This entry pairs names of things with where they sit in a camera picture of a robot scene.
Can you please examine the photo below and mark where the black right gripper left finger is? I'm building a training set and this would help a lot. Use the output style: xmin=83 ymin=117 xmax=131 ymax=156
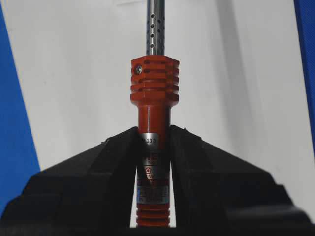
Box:
xmin=0 ymin=127 xmax=142 ymax=236

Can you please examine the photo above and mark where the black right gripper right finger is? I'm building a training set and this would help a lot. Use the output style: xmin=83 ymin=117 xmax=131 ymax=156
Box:
xmin=170 ymin=125 xmax=315 ymax=236

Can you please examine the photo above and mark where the red handled soldering iron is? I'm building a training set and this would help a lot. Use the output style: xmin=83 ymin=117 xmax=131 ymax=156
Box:
xmin=130 ymin=0 xmax=180 ymax=227

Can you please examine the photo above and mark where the large white base board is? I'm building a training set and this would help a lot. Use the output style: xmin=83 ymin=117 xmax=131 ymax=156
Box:
xmin=0 ymin=0 xmax=315 ymax=219

